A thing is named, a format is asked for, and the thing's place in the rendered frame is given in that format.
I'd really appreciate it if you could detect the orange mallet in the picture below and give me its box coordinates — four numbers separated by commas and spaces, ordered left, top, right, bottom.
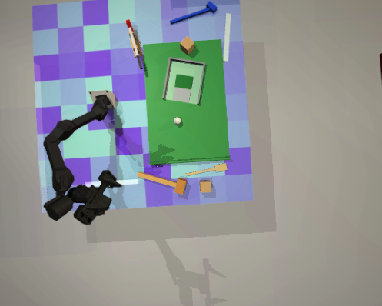
137, 172, 187, 195

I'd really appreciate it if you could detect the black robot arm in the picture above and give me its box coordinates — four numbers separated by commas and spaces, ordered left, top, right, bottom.
43, 95, 111, 221

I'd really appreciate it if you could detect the pale grey flat bar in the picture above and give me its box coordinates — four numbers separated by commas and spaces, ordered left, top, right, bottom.
224, 13, 231, 62

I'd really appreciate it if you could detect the tan cube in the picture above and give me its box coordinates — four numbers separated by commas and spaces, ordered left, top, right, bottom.
200, 180, 211, 193
180, 36, 194, 55

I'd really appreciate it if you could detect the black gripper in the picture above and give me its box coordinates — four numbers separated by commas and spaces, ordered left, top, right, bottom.
74, 170, 122, 225

